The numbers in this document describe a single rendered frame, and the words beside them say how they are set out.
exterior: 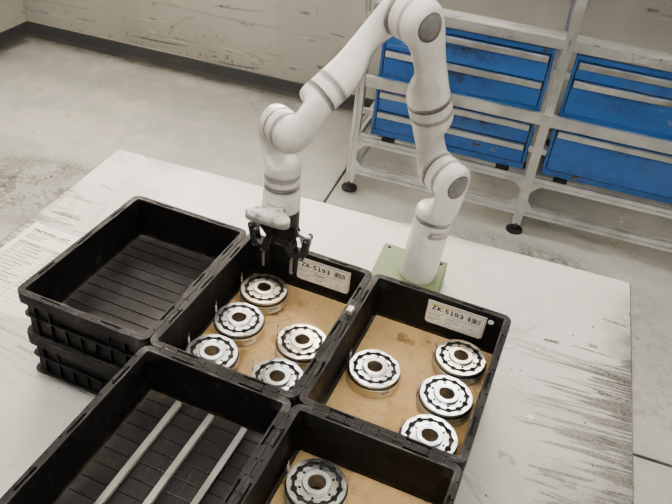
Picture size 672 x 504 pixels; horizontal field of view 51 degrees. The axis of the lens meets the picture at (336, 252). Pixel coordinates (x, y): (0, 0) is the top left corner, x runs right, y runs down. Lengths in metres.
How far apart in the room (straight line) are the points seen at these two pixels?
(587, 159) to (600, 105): 0.25
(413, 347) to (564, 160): 1.93
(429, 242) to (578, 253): 1.83
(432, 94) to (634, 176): 1.99
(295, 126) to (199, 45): 3.36
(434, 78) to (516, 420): 0.74
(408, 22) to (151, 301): 0.78
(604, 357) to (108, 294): 1.16
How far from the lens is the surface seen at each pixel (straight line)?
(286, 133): 1.26
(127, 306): 1.57
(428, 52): 1.37
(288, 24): 4.29
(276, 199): 1.35
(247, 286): 1.55
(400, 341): 1.51
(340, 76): 1.30
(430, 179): 1.61
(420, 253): 1.71
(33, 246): 1.99
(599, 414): 1.69
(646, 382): 2.92
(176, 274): 1.64
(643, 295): 3.34
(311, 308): 1.55
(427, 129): 1.49
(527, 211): 3.40
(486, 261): 2.01
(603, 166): 3.29
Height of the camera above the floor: 1.86
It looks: 37 degrees down
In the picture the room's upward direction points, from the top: 7 degrees clockwise
